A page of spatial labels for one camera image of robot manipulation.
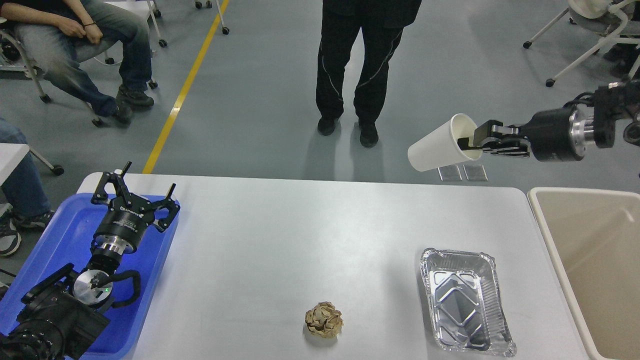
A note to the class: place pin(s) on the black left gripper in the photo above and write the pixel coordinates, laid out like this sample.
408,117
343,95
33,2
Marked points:
123,228

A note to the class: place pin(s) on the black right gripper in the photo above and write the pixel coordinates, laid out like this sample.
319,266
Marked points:
556,135

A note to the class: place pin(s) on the white paper cup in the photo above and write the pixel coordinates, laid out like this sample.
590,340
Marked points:
440,147

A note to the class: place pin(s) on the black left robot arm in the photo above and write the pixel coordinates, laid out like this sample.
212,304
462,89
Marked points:
88,283

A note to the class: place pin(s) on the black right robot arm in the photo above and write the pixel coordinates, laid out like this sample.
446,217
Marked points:
606,105

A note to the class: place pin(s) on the right floor outlet plate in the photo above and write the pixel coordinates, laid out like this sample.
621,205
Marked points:
475,173

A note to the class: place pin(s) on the floor outlet plate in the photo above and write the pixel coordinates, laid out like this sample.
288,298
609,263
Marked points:
475,173
450,173

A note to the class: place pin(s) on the left floor outlet plate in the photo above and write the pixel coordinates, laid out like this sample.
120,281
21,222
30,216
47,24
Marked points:
450,173

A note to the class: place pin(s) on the blue plastic tray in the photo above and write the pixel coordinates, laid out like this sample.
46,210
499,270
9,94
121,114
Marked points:
67,240

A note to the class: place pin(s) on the person at left edge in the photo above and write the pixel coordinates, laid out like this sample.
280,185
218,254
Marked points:
30,207

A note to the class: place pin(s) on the beige plastic bin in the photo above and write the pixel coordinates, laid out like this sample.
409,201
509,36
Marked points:
593,239

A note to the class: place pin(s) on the white side table left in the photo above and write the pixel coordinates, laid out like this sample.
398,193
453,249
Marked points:
11,154

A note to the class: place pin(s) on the white chair top right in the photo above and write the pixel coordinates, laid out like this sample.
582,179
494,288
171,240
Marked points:
611,20

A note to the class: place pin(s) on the white chair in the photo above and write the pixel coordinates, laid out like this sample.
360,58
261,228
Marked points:
26,64
611,20

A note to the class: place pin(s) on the white chair top left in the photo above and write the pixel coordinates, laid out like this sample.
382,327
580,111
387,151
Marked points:
26,64

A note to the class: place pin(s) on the aluminium foil tray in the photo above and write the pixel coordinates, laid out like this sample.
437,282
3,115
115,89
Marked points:
465,305

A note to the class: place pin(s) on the seated person in jeans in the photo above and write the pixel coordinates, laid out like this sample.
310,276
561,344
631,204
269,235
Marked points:
61,34

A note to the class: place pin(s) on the crumpled brown paper ball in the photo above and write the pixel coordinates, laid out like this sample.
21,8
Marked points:
324,320

